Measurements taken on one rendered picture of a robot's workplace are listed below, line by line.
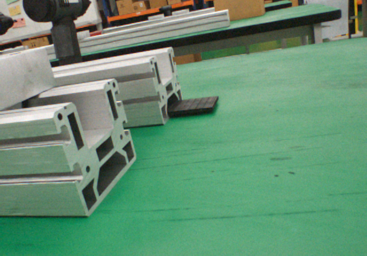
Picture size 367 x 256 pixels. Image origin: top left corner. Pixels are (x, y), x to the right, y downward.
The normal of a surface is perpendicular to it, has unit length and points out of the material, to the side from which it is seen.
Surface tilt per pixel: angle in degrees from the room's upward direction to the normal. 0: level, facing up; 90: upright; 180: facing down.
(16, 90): 90
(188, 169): 0
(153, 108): 90
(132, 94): 90
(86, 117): 90
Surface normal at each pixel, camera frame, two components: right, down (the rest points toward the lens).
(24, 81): 0.95, -0.10
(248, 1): -0.32, 0.31
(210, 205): -0.19, -0.93
